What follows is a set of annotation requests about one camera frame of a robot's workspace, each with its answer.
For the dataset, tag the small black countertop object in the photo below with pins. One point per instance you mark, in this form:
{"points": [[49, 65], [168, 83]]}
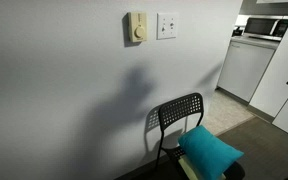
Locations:
{"points": [[238, 31]]}

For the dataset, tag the black perforated metal chair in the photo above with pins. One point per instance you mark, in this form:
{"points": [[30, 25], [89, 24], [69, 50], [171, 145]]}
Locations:
{"points": [[177, 109]]}

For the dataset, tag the pale yellow cushion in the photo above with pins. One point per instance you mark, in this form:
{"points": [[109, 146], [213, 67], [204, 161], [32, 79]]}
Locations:
{"points": [[188, 167]]}

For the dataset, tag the white kitchen cabinet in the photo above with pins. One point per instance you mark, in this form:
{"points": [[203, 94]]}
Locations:
{"points": [[245, 63]]}

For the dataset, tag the teal pillow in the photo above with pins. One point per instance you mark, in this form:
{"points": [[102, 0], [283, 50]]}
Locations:
{"points": [[207, 153]]}

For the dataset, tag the beige wall thermostat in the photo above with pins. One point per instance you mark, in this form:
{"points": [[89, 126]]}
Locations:
{"points": [[137, 26]]}

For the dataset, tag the stainless steel microwave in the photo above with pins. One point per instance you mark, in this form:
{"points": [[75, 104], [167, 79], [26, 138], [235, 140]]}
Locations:
{"points": [[266, 27]]}

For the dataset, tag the white double switch plate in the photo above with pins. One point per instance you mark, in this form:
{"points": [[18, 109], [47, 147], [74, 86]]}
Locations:
{"points": [[164, 20]]}

